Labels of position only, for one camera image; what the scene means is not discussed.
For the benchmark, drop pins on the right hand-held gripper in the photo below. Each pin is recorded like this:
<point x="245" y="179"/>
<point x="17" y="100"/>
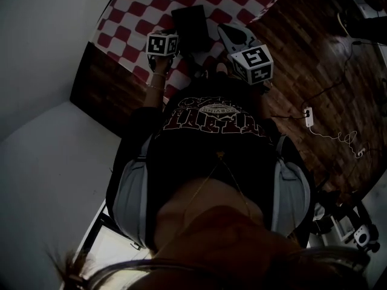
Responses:
<point x="254" y="63"/>

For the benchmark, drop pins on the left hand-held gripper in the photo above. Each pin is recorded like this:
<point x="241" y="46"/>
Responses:
<point x="161" y="44"/>

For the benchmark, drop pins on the person's left forearm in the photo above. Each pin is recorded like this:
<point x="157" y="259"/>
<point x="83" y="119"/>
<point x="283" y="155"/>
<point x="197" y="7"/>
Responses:
<point x="155" y="97"/>

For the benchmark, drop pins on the person's right forearm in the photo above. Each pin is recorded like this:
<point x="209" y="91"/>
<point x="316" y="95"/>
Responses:
<point x="260" y="101"/>

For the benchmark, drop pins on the black telephone base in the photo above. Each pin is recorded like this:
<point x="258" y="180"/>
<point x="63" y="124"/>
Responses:
<point x="195" y="23"/>

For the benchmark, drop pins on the red white checkered tablecloth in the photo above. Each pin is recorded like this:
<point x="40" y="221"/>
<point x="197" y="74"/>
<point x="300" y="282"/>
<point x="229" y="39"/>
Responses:
<point x="136" y="11"/>

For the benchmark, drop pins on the white power strip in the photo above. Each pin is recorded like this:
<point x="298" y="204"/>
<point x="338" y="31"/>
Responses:
<point x="308" y="117"/>

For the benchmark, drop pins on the black printed t-shirt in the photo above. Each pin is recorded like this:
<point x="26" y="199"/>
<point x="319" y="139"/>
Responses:
<point x="211" y="162"/>

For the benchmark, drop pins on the grey vest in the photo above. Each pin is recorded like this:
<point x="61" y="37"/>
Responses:
<point x="133" y="198"/>

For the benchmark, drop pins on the person's face and neck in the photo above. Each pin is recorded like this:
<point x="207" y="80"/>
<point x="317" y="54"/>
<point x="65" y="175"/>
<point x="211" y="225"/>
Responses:
<point x="217" y="231"/>

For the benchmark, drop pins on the black office chair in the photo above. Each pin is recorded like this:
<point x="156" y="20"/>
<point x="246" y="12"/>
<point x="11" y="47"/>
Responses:
<point x="332" y="210"/>

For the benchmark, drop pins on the white and black device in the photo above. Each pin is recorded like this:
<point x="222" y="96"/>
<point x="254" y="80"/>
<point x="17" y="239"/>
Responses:
<point x="362" y="236"/>

